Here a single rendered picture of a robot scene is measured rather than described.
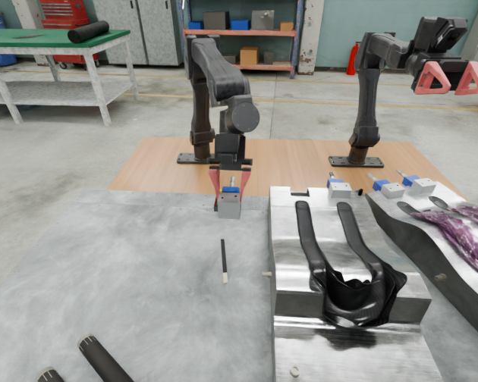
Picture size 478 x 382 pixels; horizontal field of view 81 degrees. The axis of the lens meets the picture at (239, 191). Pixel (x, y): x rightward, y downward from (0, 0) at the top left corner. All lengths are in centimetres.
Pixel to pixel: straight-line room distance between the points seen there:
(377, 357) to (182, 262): 45
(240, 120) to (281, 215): 28
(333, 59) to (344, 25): 57
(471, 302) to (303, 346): 37
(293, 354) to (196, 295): 25
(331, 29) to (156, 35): 324
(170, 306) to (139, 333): 8
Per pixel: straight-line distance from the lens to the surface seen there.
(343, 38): 614
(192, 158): 113
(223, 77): 63
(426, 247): 79
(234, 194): 65
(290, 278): 53
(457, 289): 77
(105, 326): 68
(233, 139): 54
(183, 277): 70
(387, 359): 59
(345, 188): 80
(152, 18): 618
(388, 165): 122
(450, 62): 78
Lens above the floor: 135
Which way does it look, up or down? 36 degrees down
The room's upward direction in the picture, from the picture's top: straight up
